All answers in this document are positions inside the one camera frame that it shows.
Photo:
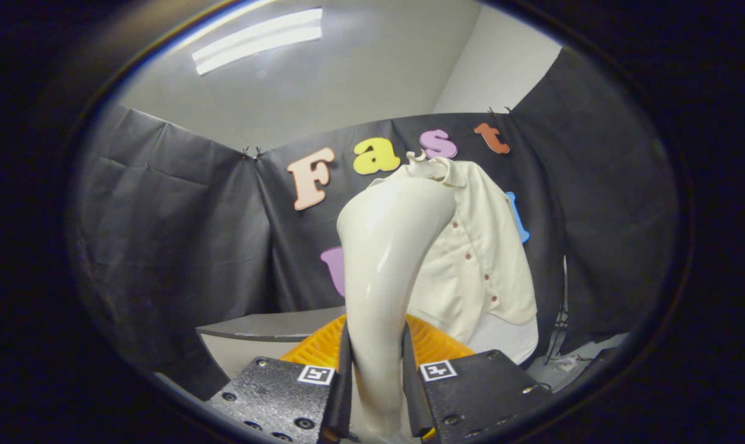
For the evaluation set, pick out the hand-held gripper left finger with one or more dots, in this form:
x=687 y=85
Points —
x=338 y=407

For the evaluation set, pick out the grey drawer cabinet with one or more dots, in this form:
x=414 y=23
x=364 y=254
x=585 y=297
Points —
x=255 y=327

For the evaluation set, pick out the black backdrop cloth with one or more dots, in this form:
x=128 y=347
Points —
x=175 y=234

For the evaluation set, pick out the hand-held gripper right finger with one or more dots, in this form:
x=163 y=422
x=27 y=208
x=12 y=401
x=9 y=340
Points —
x=412 y=401

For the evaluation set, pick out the ceiling light panel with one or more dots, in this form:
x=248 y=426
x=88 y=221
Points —
x=258 y=40

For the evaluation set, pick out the white mannequin torso stand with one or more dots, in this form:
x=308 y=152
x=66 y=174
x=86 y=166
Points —
x=508 y=339

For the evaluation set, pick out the cream button shirt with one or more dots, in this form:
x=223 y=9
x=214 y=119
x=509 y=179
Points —
x=483 y=259

